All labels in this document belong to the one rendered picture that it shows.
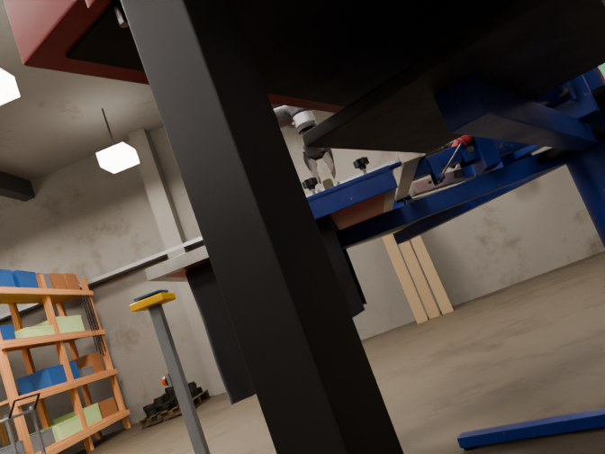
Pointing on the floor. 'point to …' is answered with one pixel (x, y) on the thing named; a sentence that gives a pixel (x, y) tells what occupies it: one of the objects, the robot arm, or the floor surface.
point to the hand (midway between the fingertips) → (326, 177)
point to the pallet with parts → (157, 411)
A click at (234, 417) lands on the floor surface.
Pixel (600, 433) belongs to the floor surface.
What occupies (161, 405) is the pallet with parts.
